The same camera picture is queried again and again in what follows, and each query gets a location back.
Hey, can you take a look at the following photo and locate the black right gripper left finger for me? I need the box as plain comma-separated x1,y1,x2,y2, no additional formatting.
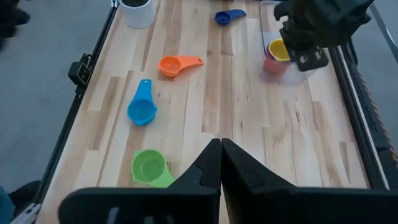
57,138,223,224

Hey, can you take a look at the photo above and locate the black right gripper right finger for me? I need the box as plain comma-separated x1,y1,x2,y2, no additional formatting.
221,138,398,224

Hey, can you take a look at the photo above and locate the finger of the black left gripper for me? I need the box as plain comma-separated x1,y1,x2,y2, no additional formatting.
279,27,297,58
291,45,330,73

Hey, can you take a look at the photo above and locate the yellow measuring cup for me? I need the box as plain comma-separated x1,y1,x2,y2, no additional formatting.
268,37,292,62

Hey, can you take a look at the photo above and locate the clear plastic basket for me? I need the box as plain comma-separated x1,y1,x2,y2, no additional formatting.
259,0,320,86

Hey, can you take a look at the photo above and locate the pink measuring cup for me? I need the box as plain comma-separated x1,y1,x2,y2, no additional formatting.
262,51,293,75

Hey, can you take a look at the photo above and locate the indigo measuring cup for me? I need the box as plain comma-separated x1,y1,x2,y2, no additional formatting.
213,8,248,27

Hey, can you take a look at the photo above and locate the light blue measuring cup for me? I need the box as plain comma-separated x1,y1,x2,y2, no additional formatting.
126,78,159,127

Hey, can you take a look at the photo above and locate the orange measuring cup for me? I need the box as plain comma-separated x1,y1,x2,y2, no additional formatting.
157,55,205,78

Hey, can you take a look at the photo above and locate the silver aluminium bar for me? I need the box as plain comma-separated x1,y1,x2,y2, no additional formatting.
11,203,42,224

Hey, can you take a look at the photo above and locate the white cylindrical cup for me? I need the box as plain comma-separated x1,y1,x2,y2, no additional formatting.
118,0,155,30

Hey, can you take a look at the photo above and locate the black aluminium table frame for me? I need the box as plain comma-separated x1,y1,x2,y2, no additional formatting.
32,0,391,206

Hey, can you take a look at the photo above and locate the black cable chain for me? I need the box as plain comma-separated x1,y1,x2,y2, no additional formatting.
341,39,398,187

